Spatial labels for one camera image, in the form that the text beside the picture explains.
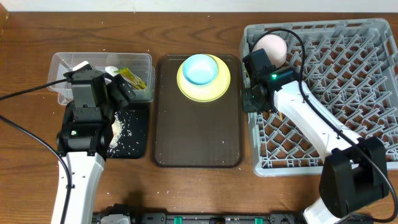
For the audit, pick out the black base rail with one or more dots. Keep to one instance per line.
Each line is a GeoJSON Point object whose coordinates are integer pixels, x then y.
{"type": "Point", "coordinates": [123, 213]}

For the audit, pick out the yellow-green plate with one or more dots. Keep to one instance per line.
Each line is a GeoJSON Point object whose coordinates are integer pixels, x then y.
{"type": "Point", "coordinates": [209, 92]}

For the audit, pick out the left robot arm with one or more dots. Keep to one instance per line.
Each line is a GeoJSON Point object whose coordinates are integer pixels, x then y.
{"type": "Point", "coordinates": [79, 175]}

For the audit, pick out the white tissue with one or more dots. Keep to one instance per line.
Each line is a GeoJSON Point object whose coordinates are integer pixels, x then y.
{"type": "Point", "coordinates": [112, 70]}

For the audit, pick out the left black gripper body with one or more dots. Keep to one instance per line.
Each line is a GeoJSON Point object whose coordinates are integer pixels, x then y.
{"type": "Point", "coordinates": [125, 90]}

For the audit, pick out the green yellow snack wrapper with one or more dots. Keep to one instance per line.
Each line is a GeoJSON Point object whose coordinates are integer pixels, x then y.
{"type": "Point", "coordinates": [132, 79]}

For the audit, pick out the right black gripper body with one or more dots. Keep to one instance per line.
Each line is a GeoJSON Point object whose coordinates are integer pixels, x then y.
{"type": "Point", "coordinates": [250, 102]}

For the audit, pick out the light blue saucer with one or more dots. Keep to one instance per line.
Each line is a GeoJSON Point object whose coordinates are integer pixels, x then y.
{"type": "Point", "coordinates": [200, 69]}

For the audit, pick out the rice leftovers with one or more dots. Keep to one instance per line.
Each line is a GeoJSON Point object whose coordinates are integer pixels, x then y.
{"type": "Point", "coordinates": [124, 142]}

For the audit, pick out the black plastic tray bin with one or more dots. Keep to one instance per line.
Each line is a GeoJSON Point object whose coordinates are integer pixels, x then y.
{"type": "Point", "coordinates": [141, 112]}

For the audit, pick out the clear plastic bin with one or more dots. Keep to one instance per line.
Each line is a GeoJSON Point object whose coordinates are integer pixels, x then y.
{"type": "Point", "coordinates": [138, 64]}

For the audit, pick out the dark brown serving tray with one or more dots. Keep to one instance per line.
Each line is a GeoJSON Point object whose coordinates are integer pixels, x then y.
{"type": "Point", "coordinates": [192, 134]}

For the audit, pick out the grey dishwasher rack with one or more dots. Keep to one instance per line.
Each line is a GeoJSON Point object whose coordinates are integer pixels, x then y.
{"type": "Point", "coordinates": [351, 67]}

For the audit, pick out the white bowl with rice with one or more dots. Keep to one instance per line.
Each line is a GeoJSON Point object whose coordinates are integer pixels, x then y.
{"type": "Point", "coordinates": [275, 47]}

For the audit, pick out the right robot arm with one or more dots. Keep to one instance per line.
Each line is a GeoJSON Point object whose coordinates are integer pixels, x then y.
{"type": "Point", "coordinates": [354, 171]}

